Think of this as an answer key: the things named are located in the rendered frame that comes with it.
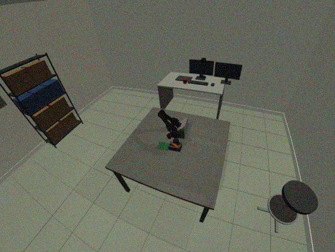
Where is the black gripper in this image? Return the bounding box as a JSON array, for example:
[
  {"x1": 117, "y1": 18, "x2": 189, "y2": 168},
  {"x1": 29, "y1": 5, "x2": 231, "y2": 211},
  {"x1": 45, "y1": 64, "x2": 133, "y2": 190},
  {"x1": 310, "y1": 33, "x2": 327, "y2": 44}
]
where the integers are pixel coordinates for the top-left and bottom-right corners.
[{"x1": 172, "y1": 133, "x2": 179, "y2": 143}]

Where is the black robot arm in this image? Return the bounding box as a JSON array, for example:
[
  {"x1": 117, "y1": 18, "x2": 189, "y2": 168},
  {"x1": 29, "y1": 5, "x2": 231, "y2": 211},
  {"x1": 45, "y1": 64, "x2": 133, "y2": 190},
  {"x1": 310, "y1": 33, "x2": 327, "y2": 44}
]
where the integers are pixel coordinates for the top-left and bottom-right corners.
[{"x1": 158, "y1": 110, "x2": 181, "y2": 139}]

